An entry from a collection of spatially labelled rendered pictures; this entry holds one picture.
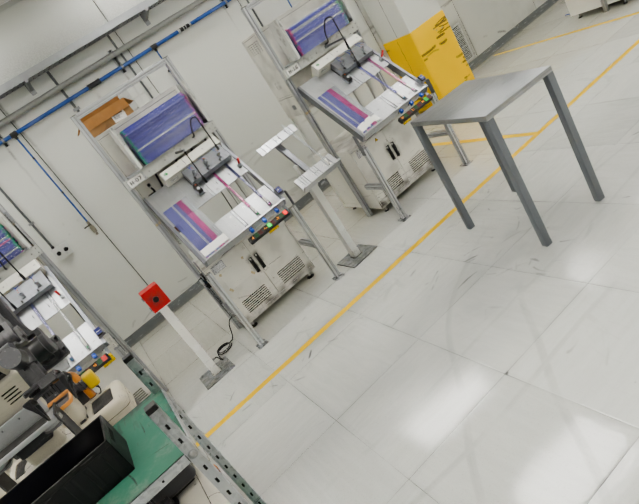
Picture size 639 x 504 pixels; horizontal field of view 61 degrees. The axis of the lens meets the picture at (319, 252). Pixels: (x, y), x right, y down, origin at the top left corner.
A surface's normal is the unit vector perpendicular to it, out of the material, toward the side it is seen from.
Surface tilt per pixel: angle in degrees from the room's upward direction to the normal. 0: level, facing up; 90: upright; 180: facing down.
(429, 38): 90
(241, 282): 90
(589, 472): 0
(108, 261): 90
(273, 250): 90
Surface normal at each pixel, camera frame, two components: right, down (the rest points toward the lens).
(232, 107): 0.44, 0.11
